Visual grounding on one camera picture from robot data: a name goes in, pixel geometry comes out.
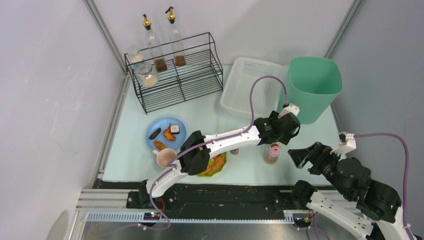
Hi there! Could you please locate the pink lid spice bottle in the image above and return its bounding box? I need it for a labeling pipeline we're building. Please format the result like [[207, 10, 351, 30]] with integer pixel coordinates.
[[263, 143, 281, 165]]

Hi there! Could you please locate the small black lid spice jar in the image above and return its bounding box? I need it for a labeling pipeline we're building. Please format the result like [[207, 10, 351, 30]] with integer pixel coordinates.
[[229, 148, 239, 155]]

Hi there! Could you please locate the green dotted plate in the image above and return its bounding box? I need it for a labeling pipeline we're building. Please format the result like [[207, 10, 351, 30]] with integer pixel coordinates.
[[197, 152, 227, 177]]

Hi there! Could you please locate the oil bottle gold spout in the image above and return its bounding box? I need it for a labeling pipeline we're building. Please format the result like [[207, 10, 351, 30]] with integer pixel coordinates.
[[165, 6, 186, 67], [142, 14, 168, 73]]

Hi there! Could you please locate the glass jar beige powder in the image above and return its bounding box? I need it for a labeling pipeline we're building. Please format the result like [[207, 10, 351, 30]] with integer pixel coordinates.
[[135, 62, 159, 88]]

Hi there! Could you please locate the blue label spice jar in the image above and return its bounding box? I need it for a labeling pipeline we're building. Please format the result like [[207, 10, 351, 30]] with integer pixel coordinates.
[[126, 45, 144, 69]]

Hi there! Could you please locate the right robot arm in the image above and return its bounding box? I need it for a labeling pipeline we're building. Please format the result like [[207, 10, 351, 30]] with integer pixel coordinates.
[[288, 142, 421, 240]]

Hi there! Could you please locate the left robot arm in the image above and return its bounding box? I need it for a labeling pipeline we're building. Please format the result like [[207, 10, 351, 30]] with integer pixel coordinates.
[[138, 105, 301, 205]]

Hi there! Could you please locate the white plastic basket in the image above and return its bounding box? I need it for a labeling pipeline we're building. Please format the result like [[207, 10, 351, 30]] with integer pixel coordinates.
[[220, 57, 288, 119]]

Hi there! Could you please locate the green trash bin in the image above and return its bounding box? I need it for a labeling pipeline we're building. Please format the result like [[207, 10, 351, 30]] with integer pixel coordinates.
[[283, 56, 343, 125]]

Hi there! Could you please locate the orange food on green plate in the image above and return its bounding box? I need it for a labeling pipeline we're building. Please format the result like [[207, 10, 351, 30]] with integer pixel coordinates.
[[204, 155, 225, 174]]

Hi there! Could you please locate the white black food cube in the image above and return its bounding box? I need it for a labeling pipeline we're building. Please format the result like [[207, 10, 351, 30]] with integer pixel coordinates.
[[170, 124, 180, 135]]

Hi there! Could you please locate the orange food on blue plate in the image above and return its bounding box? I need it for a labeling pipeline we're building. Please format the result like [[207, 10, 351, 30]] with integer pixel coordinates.
[[163, 124, 177, 142]]

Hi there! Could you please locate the blue plate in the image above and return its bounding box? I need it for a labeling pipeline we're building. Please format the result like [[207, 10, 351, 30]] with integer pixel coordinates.
[[144, 117, 188, 151]]

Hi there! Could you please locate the pink mug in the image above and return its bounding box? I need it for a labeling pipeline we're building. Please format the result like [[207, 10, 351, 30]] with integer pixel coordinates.
[[152, 148, 177, 168]]

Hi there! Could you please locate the small orange food piece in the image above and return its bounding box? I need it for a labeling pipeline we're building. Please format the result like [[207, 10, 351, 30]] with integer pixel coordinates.
[[154, 140, 167, 151]]

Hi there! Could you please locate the dark food piece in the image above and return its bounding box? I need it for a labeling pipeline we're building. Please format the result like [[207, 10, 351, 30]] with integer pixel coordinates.
[[148, 127, 162, 140]]

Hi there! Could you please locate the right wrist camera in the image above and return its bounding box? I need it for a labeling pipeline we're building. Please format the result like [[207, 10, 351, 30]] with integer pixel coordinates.
[[330, 131, 357, 156]]

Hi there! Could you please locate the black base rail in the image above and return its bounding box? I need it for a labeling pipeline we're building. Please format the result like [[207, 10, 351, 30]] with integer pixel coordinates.
[[125, 180, 319, 222]]

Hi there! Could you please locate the black wire rack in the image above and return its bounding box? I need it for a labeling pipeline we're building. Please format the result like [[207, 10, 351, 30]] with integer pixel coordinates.
[[124, 32, 224, 114]]

